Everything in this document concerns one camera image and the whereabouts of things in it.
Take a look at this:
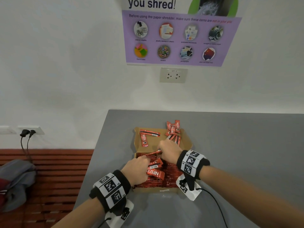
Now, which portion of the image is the person's right hand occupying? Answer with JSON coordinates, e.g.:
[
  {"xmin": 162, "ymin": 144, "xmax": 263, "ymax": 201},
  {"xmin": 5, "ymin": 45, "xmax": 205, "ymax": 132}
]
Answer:
[{"xmin": 158, "ymin": 139, "xmax": 183, "ymax": 165}]

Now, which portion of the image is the person's left hand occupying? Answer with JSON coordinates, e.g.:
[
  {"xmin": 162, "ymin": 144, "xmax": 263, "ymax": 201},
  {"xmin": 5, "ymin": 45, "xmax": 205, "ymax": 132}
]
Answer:
[{"xmin": 120, "ymin": 155, "xmax": 151, "ymax": 187}]

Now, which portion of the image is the person's right forearm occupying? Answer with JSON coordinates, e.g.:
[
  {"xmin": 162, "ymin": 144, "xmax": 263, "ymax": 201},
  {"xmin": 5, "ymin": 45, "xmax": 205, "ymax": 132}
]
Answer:
[{"xmin": 199, "ymin": 165, "xmax": 304, "ymax": 228}]

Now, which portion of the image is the person's left forearm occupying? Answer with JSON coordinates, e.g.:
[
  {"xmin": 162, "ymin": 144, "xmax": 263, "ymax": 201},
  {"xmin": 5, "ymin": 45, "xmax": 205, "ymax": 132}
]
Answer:
[{"xmin": 51, "ymin": 198, "xmax": 106, "ymax": 228}]

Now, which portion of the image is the brown cardboard box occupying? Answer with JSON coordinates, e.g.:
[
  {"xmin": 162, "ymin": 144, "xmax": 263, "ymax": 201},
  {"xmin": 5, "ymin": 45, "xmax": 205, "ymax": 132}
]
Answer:
[{"xmin": 133, "ymin": 127, "xmax": 193, "ymax": 194}]

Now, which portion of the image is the bunch of loose red sachets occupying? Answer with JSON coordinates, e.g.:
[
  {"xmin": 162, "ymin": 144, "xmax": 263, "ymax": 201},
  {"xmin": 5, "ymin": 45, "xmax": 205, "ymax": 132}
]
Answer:
[{"xmin": 166, "ymin": 120, "xmax": 182, "ymax": 146}]

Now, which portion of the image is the pile of red coffee sachets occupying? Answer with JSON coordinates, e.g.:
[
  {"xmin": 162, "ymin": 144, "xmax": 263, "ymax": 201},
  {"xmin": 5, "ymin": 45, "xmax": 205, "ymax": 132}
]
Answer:
[{"xmin": 134, "ymin": 151, "xmax": 184, "ymax": 189}]

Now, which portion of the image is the black wristband with marker tags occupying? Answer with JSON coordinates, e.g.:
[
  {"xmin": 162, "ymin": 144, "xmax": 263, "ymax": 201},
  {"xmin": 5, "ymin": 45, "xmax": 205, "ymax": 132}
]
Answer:
[
  {"xmin": 89, "ymin": 170, "xmax": 135, "ymax": 222},
  {"xmin": 175, "ymin": 149, "xmax": 211, "ymax": 201}
]

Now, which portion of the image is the red-brown slatted wooden bench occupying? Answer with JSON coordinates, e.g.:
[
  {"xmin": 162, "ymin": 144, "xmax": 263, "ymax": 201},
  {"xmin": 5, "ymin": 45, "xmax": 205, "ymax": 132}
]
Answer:
[{"xmin": 0, "ymin": 149, "xmax": 95, "ymax": 228}]

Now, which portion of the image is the grey and red bag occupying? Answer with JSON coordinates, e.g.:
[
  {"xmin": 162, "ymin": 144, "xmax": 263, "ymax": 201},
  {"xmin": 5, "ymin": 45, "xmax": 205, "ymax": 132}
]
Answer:
[{"xmin": 0, "ymin": 159, "xmax": 37, "ymax": 213}]

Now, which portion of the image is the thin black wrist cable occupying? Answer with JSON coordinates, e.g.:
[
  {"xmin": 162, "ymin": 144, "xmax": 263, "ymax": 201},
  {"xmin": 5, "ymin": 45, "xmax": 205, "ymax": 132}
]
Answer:
[
  {"xmin": 97, "ymin": 217, "xmax": 112, "ymax": 228},
  {"xmin": 196, "ymin": 187, "xmax": 229, "ymax": 228}
]

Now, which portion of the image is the white double wall socket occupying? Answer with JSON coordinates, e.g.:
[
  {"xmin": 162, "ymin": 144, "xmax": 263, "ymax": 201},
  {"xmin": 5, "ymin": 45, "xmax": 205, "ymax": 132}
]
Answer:
[{"xmin": 159, "ymin": 67, "xmax": 188, "ymax": 84}]

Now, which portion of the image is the purple and white wall poster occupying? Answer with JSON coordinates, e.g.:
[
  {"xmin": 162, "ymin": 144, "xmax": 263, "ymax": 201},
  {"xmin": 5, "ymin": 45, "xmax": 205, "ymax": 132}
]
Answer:
[{"xmin": 121, "ymin": 0, "xmax": 243, "ymax": 67}]

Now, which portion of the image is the black power cord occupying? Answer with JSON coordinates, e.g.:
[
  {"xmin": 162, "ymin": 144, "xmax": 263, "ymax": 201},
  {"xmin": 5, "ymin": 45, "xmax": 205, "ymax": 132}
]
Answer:
[
  {"xmin": 20, "ymin": 136, "xmax": 30, "ymax": 162},
  {"xmin": 26, "ymin": 137, "xmax": 33, "ymax": 164}
]

